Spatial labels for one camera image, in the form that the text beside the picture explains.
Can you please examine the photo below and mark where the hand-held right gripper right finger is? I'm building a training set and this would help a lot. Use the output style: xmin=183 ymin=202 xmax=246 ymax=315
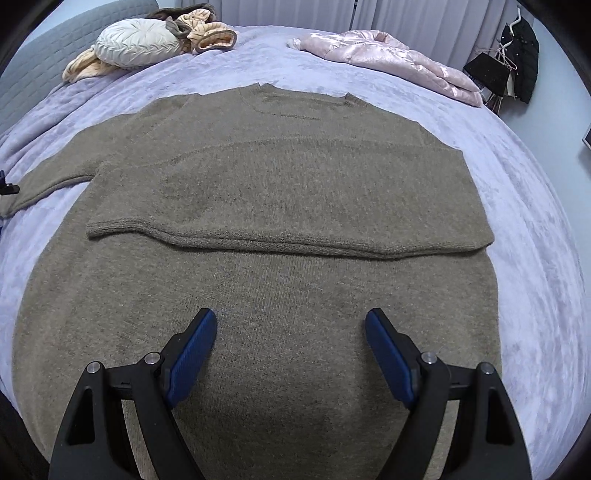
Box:
xmin=365 ymin=308 xmax=534 ymax=480

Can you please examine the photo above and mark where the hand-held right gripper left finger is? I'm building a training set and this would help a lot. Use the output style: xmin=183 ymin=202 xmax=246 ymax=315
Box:
xmin=48 ymin=308 xmax=218 ymax=480

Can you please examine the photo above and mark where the olive brown knit sweater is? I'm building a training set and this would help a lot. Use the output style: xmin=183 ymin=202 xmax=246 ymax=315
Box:
xmin=0 ymin=83 xmax=504 ymax=480

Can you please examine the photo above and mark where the grey quilted headboard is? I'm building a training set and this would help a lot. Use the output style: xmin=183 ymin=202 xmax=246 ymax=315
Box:
xmin=0 ymin=0 xmax=160 ymax=137

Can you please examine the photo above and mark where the lilac plush blanket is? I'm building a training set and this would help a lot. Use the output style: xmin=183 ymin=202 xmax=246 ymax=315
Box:
xmin=0 ymin=23 xmax=591 ymax=480

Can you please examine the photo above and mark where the round cream pleated cushion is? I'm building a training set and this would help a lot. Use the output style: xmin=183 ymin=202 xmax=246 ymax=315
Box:
xmin=95 ymin=18 xmax=183 ymax=70

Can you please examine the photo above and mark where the pink satin padded jacket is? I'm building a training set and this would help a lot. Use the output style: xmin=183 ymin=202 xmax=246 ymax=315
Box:
xmin=286 ymin=28 xmax=485 ymax=108

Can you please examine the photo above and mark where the black bag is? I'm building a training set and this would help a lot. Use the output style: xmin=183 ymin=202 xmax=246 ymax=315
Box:
xmin=463 ymin=52 xmax=511 ymax=84

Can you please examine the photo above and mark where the black hanging jacket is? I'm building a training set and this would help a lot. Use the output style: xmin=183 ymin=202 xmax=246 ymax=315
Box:
xmin=501 ymin=18 xmax=540 ymax=104

